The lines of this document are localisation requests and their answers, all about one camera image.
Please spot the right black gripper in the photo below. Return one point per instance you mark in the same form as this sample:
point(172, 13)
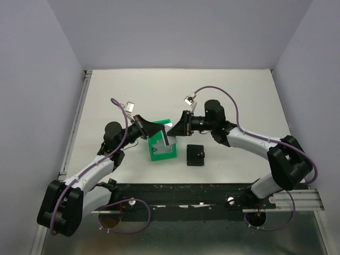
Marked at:
point(183, 128)

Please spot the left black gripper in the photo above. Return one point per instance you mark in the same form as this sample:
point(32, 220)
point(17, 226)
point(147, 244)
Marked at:
point(146, 128)

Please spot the white credit card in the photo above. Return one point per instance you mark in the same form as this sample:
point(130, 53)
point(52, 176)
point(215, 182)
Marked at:
point(168, 140)

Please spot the green plastic bin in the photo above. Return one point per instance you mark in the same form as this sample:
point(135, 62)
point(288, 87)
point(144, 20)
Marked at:
point(157, 137)

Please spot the black leather card holder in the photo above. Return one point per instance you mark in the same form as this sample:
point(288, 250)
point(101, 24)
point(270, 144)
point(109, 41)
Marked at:
point(195, 155)

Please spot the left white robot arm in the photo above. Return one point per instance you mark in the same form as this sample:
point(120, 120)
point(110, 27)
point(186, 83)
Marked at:
point(66, 202)

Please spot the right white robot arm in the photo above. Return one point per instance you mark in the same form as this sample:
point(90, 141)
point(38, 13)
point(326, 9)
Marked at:
point(287, 163)

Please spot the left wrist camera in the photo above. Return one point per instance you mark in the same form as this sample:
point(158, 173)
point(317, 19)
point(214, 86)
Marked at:
point(128, 109)

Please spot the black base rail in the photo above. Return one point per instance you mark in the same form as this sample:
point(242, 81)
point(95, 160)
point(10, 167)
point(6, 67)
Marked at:
point(183, 202)

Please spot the aluminium frame rail left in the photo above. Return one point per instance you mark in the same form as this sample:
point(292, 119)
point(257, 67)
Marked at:
point(68, 152)

